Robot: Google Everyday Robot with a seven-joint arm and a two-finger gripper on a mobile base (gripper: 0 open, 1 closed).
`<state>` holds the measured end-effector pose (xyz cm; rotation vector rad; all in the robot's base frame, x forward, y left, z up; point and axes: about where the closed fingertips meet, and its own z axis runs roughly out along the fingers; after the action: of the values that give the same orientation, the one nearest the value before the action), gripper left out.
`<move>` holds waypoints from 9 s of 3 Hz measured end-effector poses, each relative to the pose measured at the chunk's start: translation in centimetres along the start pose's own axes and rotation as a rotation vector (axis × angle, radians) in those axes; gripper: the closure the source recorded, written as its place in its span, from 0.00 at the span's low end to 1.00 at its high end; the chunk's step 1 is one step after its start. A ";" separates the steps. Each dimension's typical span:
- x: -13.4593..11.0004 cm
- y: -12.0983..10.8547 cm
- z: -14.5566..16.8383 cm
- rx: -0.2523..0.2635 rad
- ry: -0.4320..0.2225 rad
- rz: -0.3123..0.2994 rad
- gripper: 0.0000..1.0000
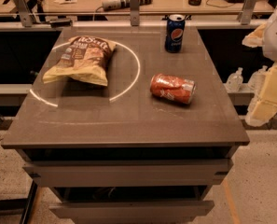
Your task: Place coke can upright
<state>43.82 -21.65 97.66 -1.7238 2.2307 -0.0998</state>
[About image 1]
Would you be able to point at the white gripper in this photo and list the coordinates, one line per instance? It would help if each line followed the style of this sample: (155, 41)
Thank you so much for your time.
(276, 38)

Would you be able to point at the red coke can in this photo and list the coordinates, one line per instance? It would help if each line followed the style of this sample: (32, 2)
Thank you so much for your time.
(172, 88)

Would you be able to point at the blue pepsi can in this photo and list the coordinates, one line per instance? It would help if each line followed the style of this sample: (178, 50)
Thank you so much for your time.
(174, 32)

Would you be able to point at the clear bottle right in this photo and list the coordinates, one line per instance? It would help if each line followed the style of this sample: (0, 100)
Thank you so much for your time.
(256, 78)

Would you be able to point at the clear bottle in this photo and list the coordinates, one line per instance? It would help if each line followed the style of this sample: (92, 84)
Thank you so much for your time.
(256, 78)
(234, 81)

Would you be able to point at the clear bottle left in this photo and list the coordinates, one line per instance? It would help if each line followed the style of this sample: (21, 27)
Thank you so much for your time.
(234, 81)

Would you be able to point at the white power strip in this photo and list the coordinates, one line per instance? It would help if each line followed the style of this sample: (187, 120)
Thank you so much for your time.
(119, 4)

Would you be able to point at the grey cabinet with drawers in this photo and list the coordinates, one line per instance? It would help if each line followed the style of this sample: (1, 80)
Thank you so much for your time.
(121, 155)

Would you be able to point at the yellow chip bag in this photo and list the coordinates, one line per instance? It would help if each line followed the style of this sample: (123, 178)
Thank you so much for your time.
(85, 60)

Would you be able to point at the metal rail bracket middle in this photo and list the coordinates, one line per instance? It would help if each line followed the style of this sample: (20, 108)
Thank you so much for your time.
(134, 12)

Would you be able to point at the metal rail bracket left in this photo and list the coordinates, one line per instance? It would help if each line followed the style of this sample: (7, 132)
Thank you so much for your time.
(25, 14)

